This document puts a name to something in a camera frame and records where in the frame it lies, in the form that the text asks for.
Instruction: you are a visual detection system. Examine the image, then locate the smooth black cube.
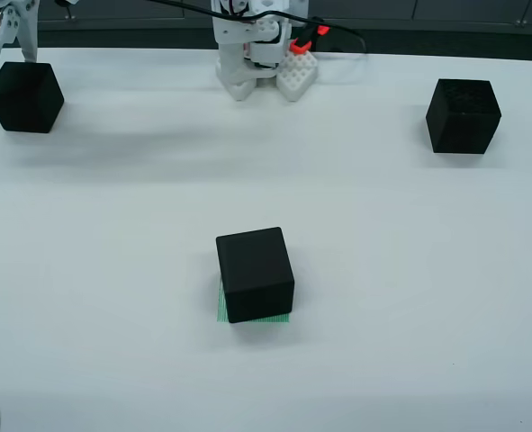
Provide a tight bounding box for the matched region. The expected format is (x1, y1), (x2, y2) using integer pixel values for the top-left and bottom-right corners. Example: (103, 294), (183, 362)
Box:
(0, 61), (66, 135)
(215, 226), (296, 325)

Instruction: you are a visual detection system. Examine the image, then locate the black cube with rough face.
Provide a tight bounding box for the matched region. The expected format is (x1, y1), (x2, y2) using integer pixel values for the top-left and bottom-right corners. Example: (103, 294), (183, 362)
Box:
(425, 78), (503, 156)

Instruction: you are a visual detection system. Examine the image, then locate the orange and black clamp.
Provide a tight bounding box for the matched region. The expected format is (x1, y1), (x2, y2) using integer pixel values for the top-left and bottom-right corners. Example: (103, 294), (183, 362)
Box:
(289, 16), (330, 55)

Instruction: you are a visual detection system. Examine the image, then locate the green square paper sheet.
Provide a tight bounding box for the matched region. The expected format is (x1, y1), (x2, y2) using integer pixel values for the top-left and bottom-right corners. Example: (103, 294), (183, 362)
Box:
(215, 276), (292, 324)

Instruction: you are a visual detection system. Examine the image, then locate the dark grey cabinet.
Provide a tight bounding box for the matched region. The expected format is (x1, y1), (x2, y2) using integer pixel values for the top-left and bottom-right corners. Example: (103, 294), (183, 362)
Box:
(35, 0), (532, 49)

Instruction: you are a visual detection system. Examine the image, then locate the black cable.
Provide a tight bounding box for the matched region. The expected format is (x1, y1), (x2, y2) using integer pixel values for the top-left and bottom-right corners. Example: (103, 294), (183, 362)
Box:
(150, 0), (368, 56)

